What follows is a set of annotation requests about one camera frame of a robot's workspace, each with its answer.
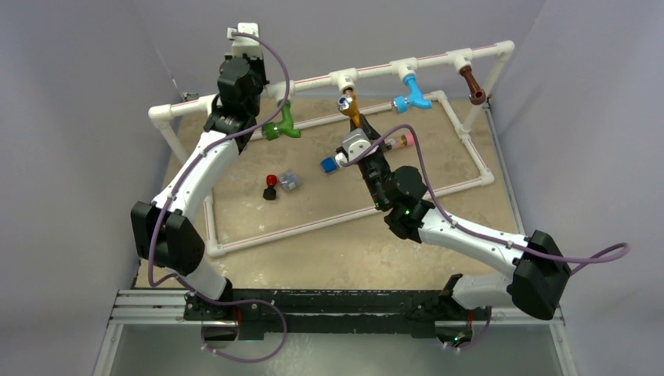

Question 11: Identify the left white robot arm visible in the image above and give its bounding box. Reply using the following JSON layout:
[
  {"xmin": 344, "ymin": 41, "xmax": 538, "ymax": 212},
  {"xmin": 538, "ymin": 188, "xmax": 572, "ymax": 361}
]
[{"xmin": 130, "ymin": 56, "xmax": 269, "ymax": 320}]

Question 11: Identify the blue water faucet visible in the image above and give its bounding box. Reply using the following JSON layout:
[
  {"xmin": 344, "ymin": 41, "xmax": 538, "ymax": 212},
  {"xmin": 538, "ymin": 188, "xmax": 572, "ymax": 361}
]
[{"xmin": 392, "ymin": 74, "xmax": 433, "ymax": 114}]

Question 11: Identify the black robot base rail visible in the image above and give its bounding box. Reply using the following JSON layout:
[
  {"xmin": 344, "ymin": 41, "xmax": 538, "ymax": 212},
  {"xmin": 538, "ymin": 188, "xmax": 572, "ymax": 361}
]
[{"xmin": 183, "ymin": 288, "xmax": 489, "ymax": 340}]

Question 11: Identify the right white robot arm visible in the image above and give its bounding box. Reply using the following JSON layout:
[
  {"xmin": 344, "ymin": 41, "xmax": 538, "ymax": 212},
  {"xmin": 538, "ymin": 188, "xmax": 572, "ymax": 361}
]
[{"xmin": 337, "ymin": 114, "xmax": 572, "ymax": 320}]

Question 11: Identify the orange water faucet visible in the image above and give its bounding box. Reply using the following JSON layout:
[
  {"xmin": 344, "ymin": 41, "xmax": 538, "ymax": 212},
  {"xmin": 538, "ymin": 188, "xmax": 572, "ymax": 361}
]
[{"xmin": 337, "ymin": 90, "xmax": 362, "ymax": 128}]

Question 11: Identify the brown water faucet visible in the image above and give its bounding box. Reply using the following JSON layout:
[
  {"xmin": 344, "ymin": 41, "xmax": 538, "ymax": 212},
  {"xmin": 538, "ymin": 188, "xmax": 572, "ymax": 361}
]
[{"xmin": 459, "ymin": 65, "xmax": 486, "ymax": 106}]

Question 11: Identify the clear plastic small box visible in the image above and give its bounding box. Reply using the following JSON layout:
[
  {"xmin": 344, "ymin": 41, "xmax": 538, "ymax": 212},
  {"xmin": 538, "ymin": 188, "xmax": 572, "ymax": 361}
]
[{"xmin": 277, "ymin": 169, "xmax": 301, "ymax": 192}]

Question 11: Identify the red black knob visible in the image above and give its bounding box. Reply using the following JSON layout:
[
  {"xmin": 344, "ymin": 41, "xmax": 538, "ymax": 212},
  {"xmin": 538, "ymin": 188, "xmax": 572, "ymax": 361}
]
[{"xmin": 262, "ymin": 174, "xmax": 278, "ymax": 201}]

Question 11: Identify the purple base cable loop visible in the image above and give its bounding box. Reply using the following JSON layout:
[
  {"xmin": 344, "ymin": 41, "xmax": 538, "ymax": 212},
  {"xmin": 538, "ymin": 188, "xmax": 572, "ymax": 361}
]
[{"xmin": 200, "ymin": 298, "xmax": 290, "ymax": 365}]

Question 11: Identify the aluminium extrusion frame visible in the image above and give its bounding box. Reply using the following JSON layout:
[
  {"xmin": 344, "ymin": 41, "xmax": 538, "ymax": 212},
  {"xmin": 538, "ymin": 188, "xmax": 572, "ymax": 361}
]
[{"xmin": 93, "ymin": 289, "xmax": 186, "ymax": 375}]

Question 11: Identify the white PVC pipe frame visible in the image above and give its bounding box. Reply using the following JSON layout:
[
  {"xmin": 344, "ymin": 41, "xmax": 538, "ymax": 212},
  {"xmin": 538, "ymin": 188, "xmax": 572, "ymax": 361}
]
[{"xmin": 148, "ymin": 40, "xmax": 516, "ymax": 259}]

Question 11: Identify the pink capped small bottle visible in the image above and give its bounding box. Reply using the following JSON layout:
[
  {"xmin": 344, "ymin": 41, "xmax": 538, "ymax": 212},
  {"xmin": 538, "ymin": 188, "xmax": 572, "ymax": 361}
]
[{"xmin": 384, "ymin": 133, "xmax": 415, "ymax": 151}]

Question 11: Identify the green water faucet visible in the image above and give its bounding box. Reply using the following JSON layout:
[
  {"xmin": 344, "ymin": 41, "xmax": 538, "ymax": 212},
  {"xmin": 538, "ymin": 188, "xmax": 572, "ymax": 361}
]
[{"xmin": 262, "ymin": 100, "xmax": 301, "ymax": 141}]

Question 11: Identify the blue cube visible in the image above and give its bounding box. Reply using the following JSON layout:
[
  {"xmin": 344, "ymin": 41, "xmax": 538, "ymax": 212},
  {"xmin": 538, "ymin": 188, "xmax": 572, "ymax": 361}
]
[{"xmin": 319, "ymin": 157, "xmax": 339, "ymax": 174}]

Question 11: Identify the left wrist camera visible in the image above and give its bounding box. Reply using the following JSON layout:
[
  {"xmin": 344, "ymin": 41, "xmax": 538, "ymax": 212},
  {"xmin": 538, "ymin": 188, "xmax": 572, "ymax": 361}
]
[{"xmin": 227, "ymin": 23, "xmax": 263, "ymax": 60}]

